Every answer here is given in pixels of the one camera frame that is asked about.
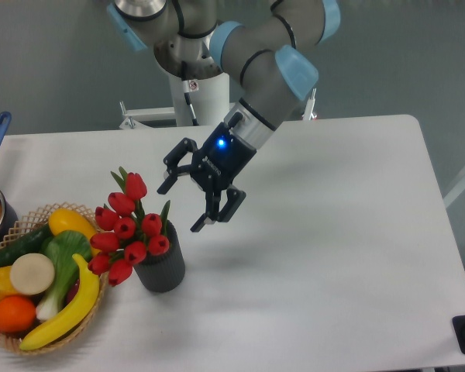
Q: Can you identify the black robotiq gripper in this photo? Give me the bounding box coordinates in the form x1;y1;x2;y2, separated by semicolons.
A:
157;122;257;233

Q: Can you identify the red tulip bouquet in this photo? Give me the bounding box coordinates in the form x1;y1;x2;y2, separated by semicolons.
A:
88;167;172;287

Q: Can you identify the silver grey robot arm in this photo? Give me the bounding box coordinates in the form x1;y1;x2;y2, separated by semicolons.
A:
108;1;341;231

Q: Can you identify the dark grey ribbed vase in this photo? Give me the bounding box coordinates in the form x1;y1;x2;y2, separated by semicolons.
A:
134;221;185;293

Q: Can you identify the green bok choy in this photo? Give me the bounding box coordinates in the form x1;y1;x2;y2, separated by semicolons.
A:
36;230;92;322

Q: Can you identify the yellow banana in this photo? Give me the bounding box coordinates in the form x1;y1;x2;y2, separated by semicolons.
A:
19;253;100;351

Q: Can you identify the woven wicker basket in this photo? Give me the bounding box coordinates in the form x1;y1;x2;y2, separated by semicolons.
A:
0;202;108;356

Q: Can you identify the green cucumber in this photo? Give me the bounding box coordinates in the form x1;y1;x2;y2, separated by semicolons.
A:
0;225;53;267

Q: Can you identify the beige round wooden disc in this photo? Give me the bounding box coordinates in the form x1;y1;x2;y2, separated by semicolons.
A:
9;253;55;295

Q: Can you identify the orange fruit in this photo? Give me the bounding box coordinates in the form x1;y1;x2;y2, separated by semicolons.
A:
0;295;36;333

